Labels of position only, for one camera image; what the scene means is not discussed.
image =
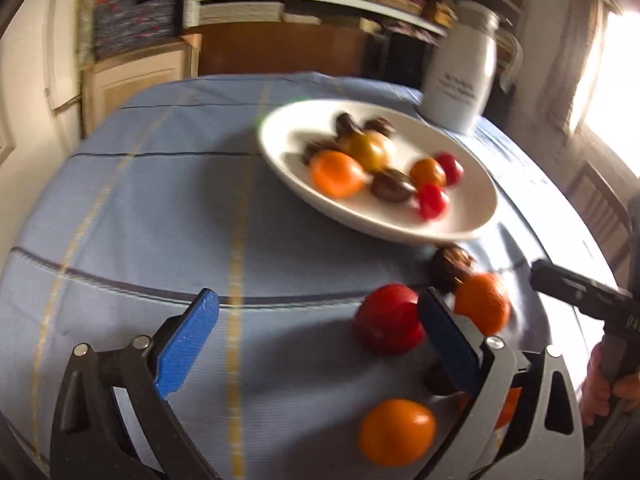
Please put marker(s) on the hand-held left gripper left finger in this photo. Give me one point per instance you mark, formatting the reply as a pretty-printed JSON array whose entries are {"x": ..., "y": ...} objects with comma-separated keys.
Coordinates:
[{"x": 187, "y": 342}]

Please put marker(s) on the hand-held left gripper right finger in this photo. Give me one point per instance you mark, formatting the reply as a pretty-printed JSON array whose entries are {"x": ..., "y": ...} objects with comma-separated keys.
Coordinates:
[{"x": 447, "y": 342}]

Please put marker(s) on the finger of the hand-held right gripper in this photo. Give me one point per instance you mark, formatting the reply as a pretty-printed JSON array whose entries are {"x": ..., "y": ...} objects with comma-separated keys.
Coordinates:
[{"x": 565, "y": 285}]

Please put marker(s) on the orange mandarin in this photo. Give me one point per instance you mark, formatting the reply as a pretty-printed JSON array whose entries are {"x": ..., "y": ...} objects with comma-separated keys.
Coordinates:
[{"x": 482, "y": 302}]

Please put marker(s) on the large red tomato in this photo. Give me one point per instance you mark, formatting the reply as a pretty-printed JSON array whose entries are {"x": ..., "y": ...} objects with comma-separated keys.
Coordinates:
[{"x": 387, "y": 317}]

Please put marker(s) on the dark brown tomato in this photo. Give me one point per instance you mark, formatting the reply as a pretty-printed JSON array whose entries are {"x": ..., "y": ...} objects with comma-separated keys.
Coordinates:
[
  {"x": 392, "y": 186},
  {"x": 452, "y": 265}
]

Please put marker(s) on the red cherry tomato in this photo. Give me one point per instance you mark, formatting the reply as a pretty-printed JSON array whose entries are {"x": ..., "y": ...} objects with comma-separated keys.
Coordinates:
[{"x": 432, "y": 201}]

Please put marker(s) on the small yellow tomato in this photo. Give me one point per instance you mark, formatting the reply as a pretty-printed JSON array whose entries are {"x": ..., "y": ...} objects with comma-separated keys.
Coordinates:
[{"x": 427, "y": 172}]

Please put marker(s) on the large orange tomato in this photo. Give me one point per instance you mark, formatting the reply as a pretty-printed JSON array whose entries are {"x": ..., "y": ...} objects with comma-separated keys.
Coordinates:
[{"x": 337, "y": 173}]

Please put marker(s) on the dark water chestnut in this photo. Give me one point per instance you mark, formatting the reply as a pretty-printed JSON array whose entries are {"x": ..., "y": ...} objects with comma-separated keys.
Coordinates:
[
  {"x": 379, "y": 126},
  {"x": 346, "y": 122},
  {"x": 317, "y": 149}
]

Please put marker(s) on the white oval plate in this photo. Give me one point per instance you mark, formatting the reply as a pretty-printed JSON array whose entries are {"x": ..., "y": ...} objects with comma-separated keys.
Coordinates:
[{"x": 290, "y": 130}]

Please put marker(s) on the person's right hand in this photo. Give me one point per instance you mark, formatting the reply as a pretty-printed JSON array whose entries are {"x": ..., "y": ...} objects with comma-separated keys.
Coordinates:
[{"x": 595, "y": 385}]

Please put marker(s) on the dark wooden chair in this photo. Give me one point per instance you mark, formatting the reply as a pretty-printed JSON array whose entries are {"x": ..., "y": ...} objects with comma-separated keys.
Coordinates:
[{"x": 600, "y": 210}]

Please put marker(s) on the blue checked tablecloth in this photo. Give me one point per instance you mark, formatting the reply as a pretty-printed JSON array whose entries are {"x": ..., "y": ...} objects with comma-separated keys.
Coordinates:
[{"x": 150, "y": 210}]

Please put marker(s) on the bright window with grille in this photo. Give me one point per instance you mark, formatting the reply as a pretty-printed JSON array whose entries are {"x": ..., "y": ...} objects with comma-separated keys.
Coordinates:
[{"x": 610, "y": 70}]

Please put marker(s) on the white ceramic jug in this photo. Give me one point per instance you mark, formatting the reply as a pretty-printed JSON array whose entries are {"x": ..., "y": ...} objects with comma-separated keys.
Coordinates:
[{"x": 457, "y": 85}]

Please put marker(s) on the brown wooden board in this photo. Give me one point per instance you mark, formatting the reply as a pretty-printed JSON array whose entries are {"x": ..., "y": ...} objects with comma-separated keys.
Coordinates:
[{"x": 280, "y": 52}]

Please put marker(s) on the stack of patterned fabric boxes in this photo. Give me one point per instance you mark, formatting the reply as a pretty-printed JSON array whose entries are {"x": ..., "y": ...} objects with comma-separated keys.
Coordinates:
[{"x": 135, "y": 20}]

